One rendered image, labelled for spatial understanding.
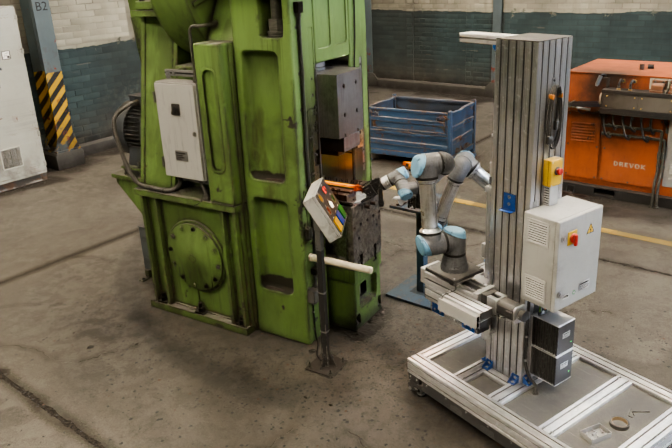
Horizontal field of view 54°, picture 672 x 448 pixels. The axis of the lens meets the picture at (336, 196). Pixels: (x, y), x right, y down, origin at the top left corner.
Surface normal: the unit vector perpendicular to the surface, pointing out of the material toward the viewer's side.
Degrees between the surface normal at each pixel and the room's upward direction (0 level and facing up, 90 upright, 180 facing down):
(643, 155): 90
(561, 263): 90
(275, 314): 90
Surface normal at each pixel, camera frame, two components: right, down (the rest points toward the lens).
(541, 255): -0.81, 0.23
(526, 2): -0.64, 0.32
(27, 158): 0.78, 0.18
